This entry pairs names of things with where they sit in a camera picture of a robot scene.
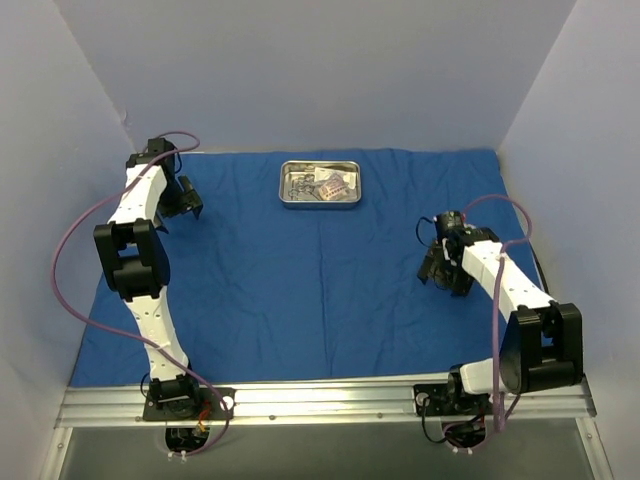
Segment steel instrument tray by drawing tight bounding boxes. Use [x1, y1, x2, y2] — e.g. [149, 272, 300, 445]
[279, 160, 362, 210]

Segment steel surgical scissors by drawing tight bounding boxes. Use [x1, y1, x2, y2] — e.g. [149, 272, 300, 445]
[287, 174, 319, 202]

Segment purple printed packet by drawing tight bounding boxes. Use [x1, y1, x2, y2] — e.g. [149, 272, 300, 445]
[318, 175, 350, 202]

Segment blue surgical drape cloth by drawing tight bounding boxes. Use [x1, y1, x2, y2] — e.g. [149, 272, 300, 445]
[67, 147, 556, 389]

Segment white paper packet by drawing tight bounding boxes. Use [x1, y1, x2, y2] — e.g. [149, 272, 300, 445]
[313, 167, 357, 189]

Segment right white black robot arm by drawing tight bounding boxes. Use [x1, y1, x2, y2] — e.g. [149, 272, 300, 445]
[418, 227, 584, 413]

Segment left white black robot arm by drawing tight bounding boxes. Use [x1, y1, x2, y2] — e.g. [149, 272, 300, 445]
[93, 138, 203, 419]

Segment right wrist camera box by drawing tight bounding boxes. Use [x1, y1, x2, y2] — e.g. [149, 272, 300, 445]
[434, 210, 465, 237]

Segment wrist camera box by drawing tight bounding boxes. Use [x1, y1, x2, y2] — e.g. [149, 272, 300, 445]
[434, 210, 465, 237]
[145, 137, 175, 157]

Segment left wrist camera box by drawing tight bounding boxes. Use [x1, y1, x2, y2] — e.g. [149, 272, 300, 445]
[145, 137, 175, 157]

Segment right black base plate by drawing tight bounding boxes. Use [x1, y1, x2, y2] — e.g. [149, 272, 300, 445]
[412, 383, 492, 417]

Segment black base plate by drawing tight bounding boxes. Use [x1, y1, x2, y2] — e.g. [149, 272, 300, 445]
[142, 387, 236, 422]
[412, 383, 492, 417]

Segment front aluminium rail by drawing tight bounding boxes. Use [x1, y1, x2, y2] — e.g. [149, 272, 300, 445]
[55, 373, 596, 428]

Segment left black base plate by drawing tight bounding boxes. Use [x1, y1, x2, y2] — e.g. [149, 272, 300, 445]
[142, 387, 236, 422]

